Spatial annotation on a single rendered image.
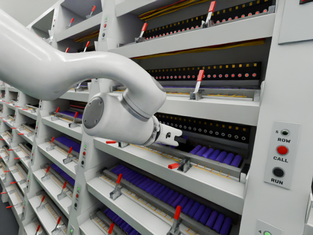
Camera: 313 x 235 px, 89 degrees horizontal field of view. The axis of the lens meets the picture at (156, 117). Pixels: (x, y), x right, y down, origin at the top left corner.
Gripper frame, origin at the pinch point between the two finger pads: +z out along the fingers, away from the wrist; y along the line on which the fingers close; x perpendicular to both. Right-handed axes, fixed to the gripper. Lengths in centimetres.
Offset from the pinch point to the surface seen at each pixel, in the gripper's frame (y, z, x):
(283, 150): -28.0, -8.5, -2.5
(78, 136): 52, -4, 11
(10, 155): 178, 4, 55
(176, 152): -2.5, -2.1, 3.9
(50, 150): 88, 0, 27
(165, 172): -2.2, -4.8, 10.4
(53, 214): 78, 11, 64
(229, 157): -16.7, 3.5, 1.2
